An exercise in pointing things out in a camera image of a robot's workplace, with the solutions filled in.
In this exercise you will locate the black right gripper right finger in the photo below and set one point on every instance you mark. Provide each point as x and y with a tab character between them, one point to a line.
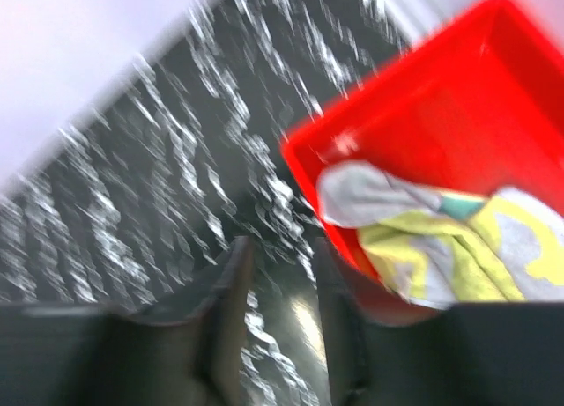
382	351

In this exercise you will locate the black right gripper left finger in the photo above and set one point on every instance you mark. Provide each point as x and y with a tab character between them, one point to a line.
185	349

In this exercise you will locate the red plastic tray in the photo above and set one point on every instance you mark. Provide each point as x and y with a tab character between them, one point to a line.
477	107

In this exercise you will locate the grey towel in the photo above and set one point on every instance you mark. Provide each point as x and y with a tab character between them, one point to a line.
435	247

